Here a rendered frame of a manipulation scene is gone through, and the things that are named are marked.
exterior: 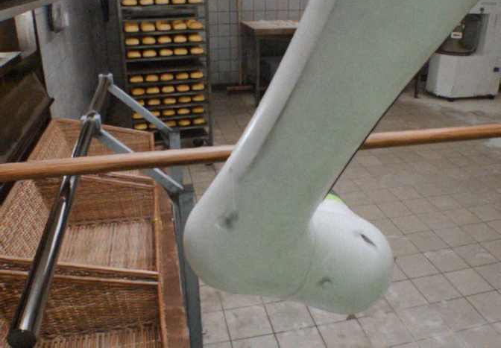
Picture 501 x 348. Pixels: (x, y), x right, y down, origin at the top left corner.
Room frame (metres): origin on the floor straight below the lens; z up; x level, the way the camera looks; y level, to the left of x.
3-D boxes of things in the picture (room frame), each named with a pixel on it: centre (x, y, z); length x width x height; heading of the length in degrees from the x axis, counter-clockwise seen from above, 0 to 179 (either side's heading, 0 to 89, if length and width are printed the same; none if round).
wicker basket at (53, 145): (1.80, 0.67, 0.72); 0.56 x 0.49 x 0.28; 12
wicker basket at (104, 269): (1.21, 0.53, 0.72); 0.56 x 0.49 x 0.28; 12
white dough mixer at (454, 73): (5.56, -2.70, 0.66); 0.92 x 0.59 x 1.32; 103
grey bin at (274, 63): (5.44, -0.35, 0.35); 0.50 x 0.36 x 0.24; 13
